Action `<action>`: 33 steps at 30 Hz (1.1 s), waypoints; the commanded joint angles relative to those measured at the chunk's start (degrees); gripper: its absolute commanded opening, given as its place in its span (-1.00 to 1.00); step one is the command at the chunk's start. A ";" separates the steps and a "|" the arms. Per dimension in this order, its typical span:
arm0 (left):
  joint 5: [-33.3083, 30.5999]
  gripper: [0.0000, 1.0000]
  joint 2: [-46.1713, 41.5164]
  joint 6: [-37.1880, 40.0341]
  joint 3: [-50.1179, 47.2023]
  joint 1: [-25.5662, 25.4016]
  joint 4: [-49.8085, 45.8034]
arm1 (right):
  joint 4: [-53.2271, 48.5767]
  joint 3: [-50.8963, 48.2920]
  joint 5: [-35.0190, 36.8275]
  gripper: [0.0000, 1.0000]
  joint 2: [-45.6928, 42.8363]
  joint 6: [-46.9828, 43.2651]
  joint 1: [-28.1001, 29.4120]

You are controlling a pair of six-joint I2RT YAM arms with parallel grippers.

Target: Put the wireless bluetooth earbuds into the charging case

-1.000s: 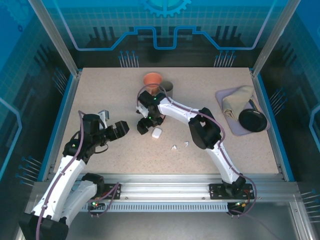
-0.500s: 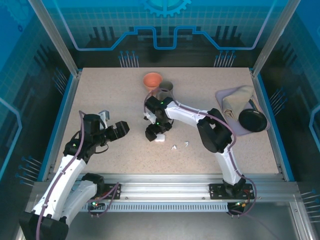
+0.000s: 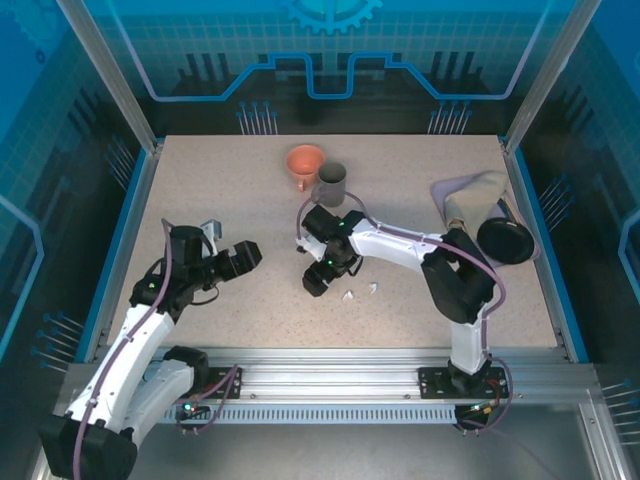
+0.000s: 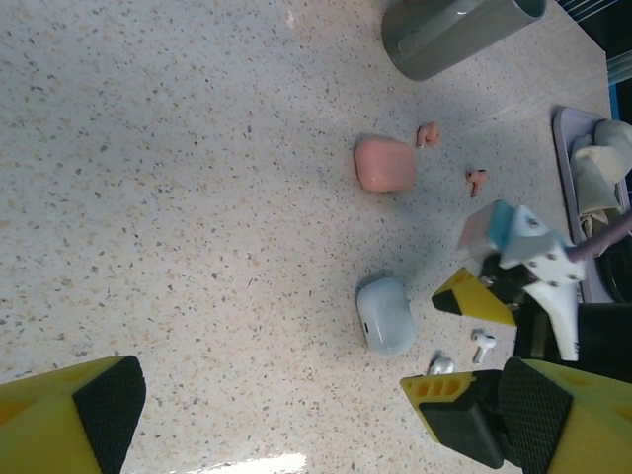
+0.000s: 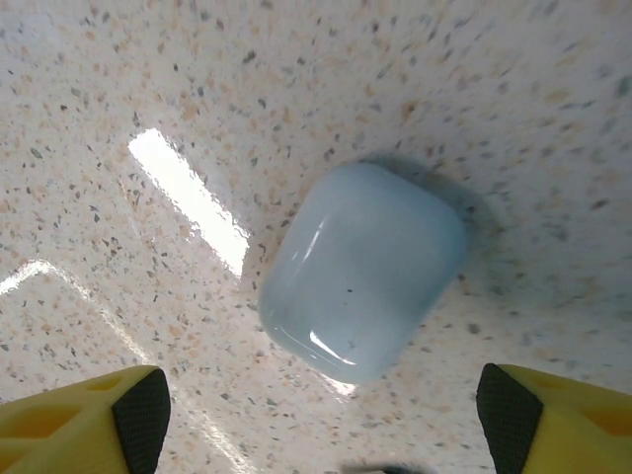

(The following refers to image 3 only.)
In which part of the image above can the grey ceramic mug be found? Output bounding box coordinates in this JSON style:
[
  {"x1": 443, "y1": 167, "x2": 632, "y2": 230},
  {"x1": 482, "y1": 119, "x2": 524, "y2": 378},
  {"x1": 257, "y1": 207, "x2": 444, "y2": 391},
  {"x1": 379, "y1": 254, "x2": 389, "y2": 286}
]
[{"x1": 310, "y1": 161, "x2": 349, "y2": 209}]

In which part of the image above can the blue table side board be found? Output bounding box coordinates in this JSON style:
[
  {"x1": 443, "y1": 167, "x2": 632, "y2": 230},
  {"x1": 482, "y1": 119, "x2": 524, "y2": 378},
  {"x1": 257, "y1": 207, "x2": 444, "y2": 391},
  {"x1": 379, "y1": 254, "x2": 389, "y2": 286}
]
[
  {"x1": 82, "y1": 148, "x2": 151, "y2": 364},
  {"x1": 512, "y1": 147, "x2": 590, "y2": 364}
]

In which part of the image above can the orange ceramic mug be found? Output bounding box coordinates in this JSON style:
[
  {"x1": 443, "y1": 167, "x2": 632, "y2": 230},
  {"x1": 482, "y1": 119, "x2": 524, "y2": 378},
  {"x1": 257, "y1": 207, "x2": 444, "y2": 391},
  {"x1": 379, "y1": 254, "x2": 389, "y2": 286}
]
[{"x1": 285, "y1": 144, "x2": 326, "y2": 193}]

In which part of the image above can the lavender cloth mat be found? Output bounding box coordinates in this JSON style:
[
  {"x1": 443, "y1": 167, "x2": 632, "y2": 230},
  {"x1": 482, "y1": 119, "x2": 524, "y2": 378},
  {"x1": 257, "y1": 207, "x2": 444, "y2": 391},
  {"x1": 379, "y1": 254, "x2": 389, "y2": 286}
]
[{"x1": 430, "y1": 174, "x2": 544, "y2": 269}]

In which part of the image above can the small controller board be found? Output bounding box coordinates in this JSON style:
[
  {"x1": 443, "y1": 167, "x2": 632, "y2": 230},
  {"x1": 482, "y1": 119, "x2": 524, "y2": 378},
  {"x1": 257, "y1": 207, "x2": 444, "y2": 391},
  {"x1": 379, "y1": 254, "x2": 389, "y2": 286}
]
[
  {"x1": 457, "y1": 402, "x2": 504, "y2": 426},
  {"x1": 175, "y1": 402, "x2": 211, "y2": 421}
]

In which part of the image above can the beige folded cloth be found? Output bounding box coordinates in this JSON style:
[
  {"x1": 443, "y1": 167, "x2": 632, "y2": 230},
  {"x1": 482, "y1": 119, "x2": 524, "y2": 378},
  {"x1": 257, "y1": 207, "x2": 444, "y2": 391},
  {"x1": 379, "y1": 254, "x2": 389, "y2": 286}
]
[{"x1": 443, "y1": 171, "x2": 509, "y2": 236}]

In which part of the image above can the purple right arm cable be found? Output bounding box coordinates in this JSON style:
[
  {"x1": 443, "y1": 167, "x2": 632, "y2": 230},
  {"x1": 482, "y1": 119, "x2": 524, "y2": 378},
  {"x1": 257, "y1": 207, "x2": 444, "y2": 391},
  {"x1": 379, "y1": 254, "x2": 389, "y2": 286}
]
[{"x1": 295, "y1": 191, "x2": 507, "y2": 361}]

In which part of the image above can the aluminium table side rail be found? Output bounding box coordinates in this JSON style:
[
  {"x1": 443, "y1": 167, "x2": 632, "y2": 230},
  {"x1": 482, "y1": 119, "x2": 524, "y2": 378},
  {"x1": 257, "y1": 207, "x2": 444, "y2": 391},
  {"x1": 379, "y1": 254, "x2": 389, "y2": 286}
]
[
  {"x1": 499, "y1": 139, "x2": 572, "y2": 361},
  {"x1": 94, "y1": 142, "x2": 166, "y2": 361}
]

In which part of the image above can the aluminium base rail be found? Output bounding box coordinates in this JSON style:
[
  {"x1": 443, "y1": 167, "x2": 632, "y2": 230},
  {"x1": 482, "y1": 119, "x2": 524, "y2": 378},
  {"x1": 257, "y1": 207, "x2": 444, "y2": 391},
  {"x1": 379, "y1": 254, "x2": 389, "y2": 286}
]
[{"x1": 64, "y1": 347, "x2": 596, "y2": 407}]

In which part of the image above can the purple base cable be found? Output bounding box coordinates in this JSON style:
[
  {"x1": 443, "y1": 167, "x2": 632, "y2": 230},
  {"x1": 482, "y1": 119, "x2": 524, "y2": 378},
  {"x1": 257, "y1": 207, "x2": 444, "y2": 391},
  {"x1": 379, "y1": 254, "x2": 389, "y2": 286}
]
[
  {"x1": 457, "y1": 349, "x2": 516, "y2": 436},
  {"x1": 174, "y1": 367, "x2": 240, "y2": 436}
]

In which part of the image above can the white slotted cable duct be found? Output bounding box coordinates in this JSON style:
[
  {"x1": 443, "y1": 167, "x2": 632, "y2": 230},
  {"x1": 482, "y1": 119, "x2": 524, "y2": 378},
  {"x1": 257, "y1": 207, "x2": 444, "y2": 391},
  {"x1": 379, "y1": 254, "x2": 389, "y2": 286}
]
[{"x1": 122, "y1": 403, "x2": 464, "y2": 426}]

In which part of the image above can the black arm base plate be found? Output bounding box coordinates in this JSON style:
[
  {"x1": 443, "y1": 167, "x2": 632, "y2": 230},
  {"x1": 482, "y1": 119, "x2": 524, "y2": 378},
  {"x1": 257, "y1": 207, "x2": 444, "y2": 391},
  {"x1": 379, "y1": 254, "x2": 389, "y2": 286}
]
[
  {"x1": 417, "y1": 366, "x2": 510, "y2": 401},
  {"x1": 197, "y1": 366, "x2": 245, "y2": 401}
]

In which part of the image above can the aluminium frame post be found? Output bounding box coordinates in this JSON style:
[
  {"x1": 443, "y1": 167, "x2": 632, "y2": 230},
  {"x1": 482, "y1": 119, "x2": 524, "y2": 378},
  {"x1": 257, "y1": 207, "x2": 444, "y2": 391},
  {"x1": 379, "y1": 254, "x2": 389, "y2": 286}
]
[
  {"x1": 55, "y1": 0, "x2": 164, "y2": 154},
  {"x1": 502, "y1": 0, "x2": 604, "y2": 154}
]

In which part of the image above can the aluminium frame bar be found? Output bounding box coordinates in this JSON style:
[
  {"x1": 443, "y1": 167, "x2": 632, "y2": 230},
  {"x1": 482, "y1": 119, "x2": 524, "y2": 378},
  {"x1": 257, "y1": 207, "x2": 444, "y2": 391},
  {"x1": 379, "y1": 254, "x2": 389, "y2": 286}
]
[{"x1": 579, "y1": 399, "x2": 629, "y2": 480}]

